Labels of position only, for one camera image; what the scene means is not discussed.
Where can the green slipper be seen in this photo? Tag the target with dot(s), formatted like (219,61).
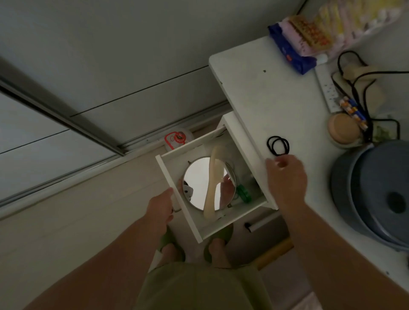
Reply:
(220,236)
(167,241)

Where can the cream hair dryer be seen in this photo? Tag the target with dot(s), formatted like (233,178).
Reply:
(367,86)

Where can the person's right hand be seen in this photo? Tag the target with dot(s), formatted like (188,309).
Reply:
(287,182)

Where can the green shorts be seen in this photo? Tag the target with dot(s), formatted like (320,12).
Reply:
(201,287)

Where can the green round container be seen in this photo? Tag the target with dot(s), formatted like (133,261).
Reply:
(244,193)

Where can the white jar with red label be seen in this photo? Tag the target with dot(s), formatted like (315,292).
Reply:
(179,139)

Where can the green right slipper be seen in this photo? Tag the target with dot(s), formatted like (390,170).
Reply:
(220,236)

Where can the white power strip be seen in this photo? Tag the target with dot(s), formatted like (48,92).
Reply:
(327,87)

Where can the round metal-rimmed mirror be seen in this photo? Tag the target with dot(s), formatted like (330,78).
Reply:
(199,183)

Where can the yellow pole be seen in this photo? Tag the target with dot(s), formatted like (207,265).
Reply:
(274,254)

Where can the pink packet with orange print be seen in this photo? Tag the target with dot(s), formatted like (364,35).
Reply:
(308,35)

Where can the blue wet wipes packet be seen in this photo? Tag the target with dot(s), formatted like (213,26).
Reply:
(289,51)

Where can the green left slipper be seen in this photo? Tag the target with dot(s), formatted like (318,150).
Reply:
(167,241)

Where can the person's left forearm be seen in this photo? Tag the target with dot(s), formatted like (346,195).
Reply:
(96,271)

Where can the person's right thumb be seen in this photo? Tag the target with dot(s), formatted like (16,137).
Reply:
(271,169)

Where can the person's left hand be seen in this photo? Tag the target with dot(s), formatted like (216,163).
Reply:
(159,207)

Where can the metal sliding door frame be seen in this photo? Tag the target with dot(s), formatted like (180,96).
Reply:
(64,118)

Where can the round tan compact case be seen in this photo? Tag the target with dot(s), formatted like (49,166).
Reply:
(343,129)

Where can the person's right forearm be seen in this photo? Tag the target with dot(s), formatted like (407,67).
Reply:
(338,262)

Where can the white drawer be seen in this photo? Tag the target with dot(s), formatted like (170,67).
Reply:
(179,166)

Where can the cream plastic comb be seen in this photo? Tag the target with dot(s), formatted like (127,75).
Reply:
(212,178)

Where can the small tubes with blue caps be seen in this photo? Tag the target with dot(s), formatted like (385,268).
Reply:
(353,111)

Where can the person's left thumb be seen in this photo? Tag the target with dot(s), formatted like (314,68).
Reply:
(168,194)

